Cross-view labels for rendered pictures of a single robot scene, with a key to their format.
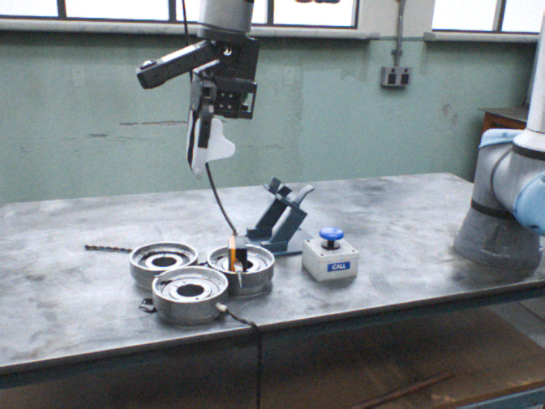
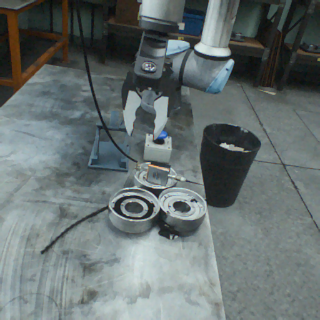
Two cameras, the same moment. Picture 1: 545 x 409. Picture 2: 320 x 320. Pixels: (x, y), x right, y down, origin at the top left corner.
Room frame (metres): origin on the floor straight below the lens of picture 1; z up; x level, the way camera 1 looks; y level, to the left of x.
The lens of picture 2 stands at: (0.57, 0.68, 1.29)
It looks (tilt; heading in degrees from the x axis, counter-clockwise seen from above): 32 degrees down; 285
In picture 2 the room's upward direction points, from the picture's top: 10 degrees clockwise
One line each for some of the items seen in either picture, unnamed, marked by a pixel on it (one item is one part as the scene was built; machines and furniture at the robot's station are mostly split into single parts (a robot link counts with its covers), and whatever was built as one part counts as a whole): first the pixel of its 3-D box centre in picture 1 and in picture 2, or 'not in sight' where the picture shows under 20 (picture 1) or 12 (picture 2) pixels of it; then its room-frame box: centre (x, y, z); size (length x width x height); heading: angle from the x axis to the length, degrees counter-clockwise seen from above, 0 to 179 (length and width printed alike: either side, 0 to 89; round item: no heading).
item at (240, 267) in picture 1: (240, 260); (169, 175); (0.72, 0.05, 0.85); 0.17 x 0.02 x 0.04; 7
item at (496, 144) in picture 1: (514, 166); (170, 62); (0.90, -0.42, 0.97); 0.13 x 0.12 x 0.14; 178
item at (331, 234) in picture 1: (330, 243); (159, 139); (0.80, -0.10, 0.85); 0.04 x 0.04 x 0.05
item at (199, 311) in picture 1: (190, 295); (180, 209); (0.66, 0.11, 0.82); 0.10 x 0.10 x 0.04
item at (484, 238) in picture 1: (500, 226); (163, 94); (0.90, -0.42, 0.85); 0.15 x 0.15 x 0.10
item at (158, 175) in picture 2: (232, 254); (157, 174); (0.74, 0.06, 0.85); 0.05 x 0.02 x 0.04; 7
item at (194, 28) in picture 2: not in sight; (179, 20); (1.76, -3.43, 0.56); 0.52 x 0.38 x 0.22; 17
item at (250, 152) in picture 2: not in sight; (222, 166); (0.67, -1.14, 0.21); 0.34 x 0.34 x 0.43
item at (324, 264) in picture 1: (332, 256); (157, 147); (0.80, -0.10, 0.82); 0.08 x 0.07 x 0.05; 110
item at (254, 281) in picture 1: (241, 269); (154, 181); (0.75, 0.05, 0.82); 0.10 x 0.10 x 0.04
